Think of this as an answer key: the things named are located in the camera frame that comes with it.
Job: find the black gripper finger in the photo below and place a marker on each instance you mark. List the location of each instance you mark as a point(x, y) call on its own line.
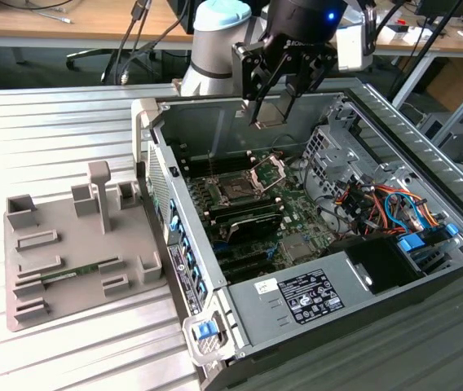
point(248, 69)
point(311, 73)

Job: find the silver CPU green board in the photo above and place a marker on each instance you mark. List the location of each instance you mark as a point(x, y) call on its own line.
point(270, 112)

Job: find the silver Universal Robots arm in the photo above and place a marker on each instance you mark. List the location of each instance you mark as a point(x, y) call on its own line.
point(211, 53)

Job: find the black RAM slot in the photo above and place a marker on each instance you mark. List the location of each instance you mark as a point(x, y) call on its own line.
point(248, 212)
point(223, 168)
point(223, 159)
point(239, 205)

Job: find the CPU socket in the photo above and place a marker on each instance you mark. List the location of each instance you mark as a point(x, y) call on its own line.
point(237, 190)

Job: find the black expansion slot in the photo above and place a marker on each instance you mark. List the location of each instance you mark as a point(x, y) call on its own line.
point(248, 253)
point(248, 271)

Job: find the open grey PC case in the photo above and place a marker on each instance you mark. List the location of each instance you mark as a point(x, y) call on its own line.
point(215, 122)

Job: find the silver metal drive cage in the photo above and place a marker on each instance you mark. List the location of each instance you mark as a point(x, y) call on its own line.
point(331, 156)

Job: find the black computer tower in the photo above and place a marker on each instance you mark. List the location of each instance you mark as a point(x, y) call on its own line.
point(180, 14)

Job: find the black tripod pole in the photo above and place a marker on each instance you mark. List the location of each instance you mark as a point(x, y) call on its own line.
point(426, 47)

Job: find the black monitor stand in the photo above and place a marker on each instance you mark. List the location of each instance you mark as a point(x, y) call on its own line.
point(429, 10)

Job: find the green motherboard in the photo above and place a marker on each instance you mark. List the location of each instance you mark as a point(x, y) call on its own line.
point(296, 207)

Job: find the wooden desk white legs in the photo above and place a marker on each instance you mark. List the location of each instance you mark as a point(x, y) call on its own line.
point(451, 45)

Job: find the black graphics card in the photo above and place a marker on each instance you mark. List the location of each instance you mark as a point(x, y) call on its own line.
point(256, 226)

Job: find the black office chair base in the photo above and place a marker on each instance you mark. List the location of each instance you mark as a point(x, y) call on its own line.
point(89, 55)

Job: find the grey computer box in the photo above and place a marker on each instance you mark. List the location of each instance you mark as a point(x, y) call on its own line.
point(459, 136)

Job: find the silver chipset heatsink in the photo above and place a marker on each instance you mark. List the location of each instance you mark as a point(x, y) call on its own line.
point(294, 246)

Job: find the blue disk carrier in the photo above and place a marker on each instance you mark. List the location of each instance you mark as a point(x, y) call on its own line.
point(411, 243)

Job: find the blue plastic tab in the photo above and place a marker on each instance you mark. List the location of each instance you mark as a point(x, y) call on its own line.
point(451, 230)

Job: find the grey plastic parts rack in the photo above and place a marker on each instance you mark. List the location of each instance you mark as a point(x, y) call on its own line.
point(93, 244)

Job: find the grey power supply unit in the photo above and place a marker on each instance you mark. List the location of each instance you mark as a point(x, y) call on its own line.
point(256, 322)

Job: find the blue case latch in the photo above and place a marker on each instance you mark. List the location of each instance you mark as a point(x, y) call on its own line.
point(207, 330)

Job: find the green RAM stick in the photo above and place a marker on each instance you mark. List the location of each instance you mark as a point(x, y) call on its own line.
point(72, 272)

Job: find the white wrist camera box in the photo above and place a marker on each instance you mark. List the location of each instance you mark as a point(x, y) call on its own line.
point(349, 49)

